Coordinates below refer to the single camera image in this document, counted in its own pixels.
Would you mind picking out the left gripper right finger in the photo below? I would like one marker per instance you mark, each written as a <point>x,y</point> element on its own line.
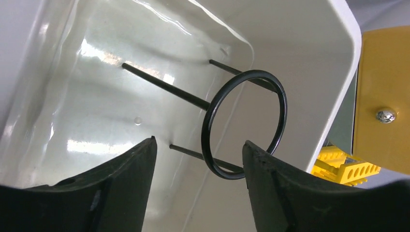
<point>286,199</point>

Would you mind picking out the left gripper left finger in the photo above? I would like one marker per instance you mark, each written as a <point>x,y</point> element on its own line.
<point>111,197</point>

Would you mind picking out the black ring clamp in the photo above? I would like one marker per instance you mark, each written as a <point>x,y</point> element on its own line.
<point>261,78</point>

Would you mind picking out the yellow test tube rack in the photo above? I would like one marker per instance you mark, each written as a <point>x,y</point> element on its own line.
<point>332,164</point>

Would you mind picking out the cylindrical drawer cabinet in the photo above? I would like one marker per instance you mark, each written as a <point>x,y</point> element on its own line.
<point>373,121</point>

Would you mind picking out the cream plastic bin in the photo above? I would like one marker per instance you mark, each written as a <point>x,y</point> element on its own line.
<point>66,104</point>

